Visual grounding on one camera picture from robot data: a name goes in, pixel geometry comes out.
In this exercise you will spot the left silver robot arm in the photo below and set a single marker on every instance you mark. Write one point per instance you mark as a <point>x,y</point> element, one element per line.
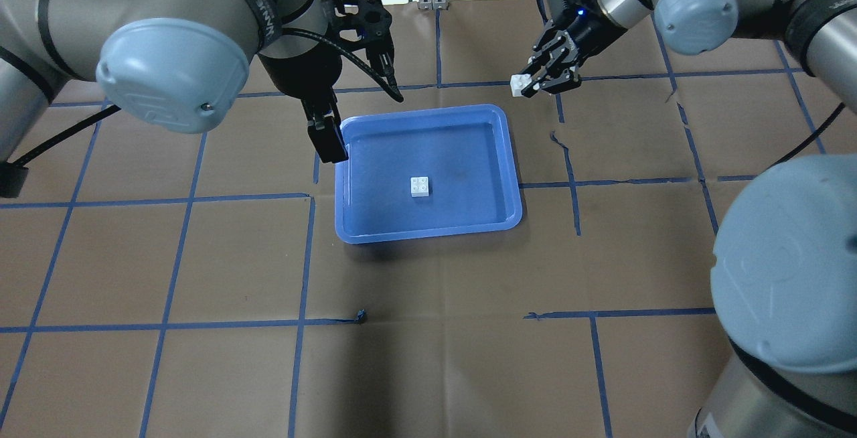
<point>179,64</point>

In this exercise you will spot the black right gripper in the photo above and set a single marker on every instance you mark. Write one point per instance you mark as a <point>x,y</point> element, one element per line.
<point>593,29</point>

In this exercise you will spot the blue plastic tray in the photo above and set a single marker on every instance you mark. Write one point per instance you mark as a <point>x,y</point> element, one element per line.
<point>466,152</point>

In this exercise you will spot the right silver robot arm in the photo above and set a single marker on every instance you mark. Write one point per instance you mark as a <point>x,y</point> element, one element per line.
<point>782,281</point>

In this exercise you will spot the white block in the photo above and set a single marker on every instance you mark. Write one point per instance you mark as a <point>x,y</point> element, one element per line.
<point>420,187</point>
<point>518,83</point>

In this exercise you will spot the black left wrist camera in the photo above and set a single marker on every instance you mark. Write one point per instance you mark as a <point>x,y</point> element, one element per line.
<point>364,25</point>

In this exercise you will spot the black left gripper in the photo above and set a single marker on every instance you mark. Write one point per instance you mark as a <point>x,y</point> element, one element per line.
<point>302,75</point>

